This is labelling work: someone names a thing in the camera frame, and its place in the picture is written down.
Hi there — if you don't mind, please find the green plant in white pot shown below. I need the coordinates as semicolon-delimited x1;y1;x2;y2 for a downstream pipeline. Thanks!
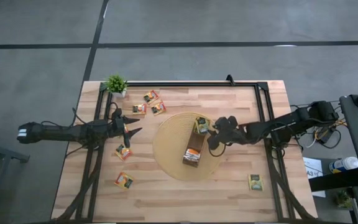
104;73;129;98

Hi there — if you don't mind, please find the white paper sheet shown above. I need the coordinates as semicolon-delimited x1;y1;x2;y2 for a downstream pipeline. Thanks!
302;157;326;198

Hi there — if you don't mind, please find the brown wooden tea box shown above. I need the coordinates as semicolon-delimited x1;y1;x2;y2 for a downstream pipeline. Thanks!
181;116;213;169

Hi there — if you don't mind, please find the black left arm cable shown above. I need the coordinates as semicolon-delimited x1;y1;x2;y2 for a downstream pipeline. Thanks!
71;101;120;127

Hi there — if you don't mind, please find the yellow cable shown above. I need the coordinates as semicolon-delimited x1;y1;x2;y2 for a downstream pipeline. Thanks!
313;119;348;141

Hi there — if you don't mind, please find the black floor cable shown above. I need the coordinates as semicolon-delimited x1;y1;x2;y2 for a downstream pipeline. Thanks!
290;100;343;150

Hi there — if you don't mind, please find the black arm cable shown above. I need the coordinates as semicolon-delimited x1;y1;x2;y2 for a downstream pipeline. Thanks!
209;141;228;158
71;101;120;127

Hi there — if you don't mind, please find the white plastic bottle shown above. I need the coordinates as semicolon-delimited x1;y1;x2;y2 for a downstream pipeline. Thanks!
328;156;358;174

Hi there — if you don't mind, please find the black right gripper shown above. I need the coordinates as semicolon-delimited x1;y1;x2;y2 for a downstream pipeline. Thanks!
206;115;241;151

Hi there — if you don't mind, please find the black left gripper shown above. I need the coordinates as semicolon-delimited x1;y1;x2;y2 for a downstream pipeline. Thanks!
106;107;144;149

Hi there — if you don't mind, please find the small green floor plant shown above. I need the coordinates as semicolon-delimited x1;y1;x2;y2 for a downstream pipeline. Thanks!
335;189;353;209

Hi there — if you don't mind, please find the black metal table frame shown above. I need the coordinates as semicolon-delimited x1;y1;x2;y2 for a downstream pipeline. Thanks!
54;81;318;223

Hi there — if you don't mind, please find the round woven straw placemat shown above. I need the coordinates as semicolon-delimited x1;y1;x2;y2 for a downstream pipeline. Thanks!
152;111;226;182

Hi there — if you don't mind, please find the white cable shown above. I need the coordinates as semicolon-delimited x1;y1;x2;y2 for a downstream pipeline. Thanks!
305;133;318;149

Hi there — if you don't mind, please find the green yellow tea bag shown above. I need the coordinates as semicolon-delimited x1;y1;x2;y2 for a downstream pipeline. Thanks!
248;174;264;192
194;116;211;135

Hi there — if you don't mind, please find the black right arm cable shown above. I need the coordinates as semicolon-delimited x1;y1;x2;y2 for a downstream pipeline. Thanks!
209;141;228;158

